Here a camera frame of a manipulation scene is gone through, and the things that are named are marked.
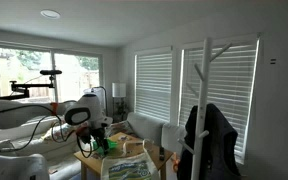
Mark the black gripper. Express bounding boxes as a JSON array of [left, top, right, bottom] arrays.
[[90, 128, 108, 147]]

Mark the green plastic bowl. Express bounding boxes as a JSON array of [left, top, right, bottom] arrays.
[[92, 139, 117, 155]]

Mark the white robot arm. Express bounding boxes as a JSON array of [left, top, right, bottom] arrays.
[[0, 94, 109, 180]]

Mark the wooden coffee table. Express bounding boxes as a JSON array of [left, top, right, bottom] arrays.
[[74, 133, 172, 180]]

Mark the white arc lamp shade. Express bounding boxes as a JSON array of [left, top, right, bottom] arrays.
[[83, 86, 107, 111]]

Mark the black remote control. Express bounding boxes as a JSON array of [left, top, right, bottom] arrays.
[[159, 147, 165, 161]]

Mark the grey sofa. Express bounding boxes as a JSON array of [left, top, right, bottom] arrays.
[[127, 112, 186, 155]]

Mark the white leather sofa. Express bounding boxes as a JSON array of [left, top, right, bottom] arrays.
[[0, 99, 85, 180]]

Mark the white coat rack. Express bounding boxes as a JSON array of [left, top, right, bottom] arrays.
[[178, 37, 232, 180]]

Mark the dark jacket on rack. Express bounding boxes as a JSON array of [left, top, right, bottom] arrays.
[[177, 103, 241, 180]]

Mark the round ceiling light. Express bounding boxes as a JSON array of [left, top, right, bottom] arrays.
[[40, 9, 61, 19]]

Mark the white window blind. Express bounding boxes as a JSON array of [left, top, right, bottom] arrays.
[[178, 38, 258, 164]]

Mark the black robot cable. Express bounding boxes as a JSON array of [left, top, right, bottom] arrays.
[[0, 103, 95, 159]]

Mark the black camera on boom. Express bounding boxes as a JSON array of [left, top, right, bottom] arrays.
[[0, 70, 62, 100]]

